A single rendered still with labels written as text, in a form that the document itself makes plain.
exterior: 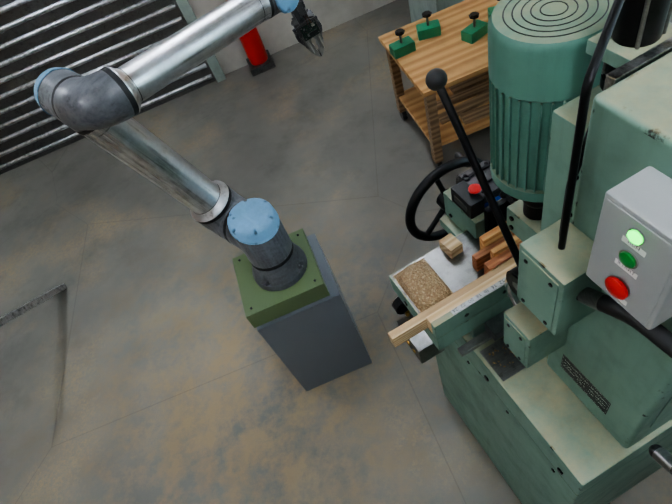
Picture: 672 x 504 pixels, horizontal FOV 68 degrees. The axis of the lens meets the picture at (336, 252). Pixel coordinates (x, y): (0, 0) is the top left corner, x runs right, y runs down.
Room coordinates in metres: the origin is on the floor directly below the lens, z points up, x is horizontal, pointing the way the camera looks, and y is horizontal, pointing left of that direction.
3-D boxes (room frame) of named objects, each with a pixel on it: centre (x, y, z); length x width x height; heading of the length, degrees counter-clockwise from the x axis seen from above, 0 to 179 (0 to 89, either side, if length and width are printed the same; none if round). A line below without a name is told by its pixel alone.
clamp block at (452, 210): (0.78, -0.39, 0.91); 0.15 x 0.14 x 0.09; 99
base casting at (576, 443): (0.46, -0.43, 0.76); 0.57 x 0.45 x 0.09; 9
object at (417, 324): (0.57, -0.33, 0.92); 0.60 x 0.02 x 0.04; 99
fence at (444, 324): (0.55, -0.42, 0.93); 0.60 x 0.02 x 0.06; 99
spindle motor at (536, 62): (0.58, -0.41, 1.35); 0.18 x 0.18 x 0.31
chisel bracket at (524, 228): (0.56, -0.41, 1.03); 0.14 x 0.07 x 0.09; 9
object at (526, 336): (0.38, -0.28, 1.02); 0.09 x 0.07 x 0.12; 99
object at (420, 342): (0.68, -0.13, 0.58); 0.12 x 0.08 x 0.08; 9
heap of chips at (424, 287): (0.63, -0.16, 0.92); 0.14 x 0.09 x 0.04; 9
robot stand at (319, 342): (1.10, 0.19, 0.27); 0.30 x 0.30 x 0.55; 0
